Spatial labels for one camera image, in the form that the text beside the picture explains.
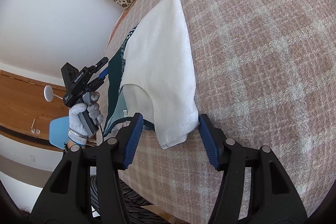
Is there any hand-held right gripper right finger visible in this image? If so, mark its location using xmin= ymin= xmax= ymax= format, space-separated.
xmin=198 ymin=114 xmax=308 ymax=224

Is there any silver bracelet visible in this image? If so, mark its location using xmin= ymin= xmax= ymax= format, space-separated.
xmin=68 ymin=128 xmax=88 ymax=138

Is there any white shirt with green print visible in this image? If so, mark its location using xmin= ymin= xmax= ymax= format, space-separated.
xmin=103 ymin=0 xmax=198 ymax=149

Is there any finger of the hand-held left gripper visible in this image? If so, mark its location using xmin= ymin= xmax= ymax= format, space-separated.
xmin=89 ymin=57 xmax=109 ymax=70
xmin=88 ymin=70 xmax=109 ymax=89

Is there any pink plaid blanket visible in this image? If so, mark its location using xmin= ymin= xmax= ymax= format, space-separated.
xmin=101 ymin=0 xmax=336 ymax=224

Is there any blue chair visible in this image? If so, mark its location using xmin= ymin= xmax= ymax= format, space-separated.
xmin=49 ymin=116 xmax=72 ymax=150

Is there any person's left hand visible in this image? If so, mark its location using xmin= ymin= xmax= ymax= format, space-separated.
xmin=68 ymin=91 xmax=104 ymax=146

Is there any wooden door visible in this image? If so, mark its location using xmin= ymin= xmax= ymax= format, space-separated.
xmin=0 ymin=70 xmax=69 ymax=152

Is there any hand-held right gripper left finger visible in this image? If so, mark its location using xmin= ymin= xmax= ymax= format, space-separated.
xmin=31 ymin=112 xmax=144 ymax=224

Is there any orange floral bed sheet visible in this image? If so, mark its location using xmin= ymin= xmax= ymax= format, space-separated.
xmin=105 ymin=7 xmax=133 ymax=48

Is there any zebra pattern rug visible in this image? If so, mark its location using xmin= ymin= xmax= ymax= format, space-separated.
xmin=89 ymin=175 xmax=158 ymax=224

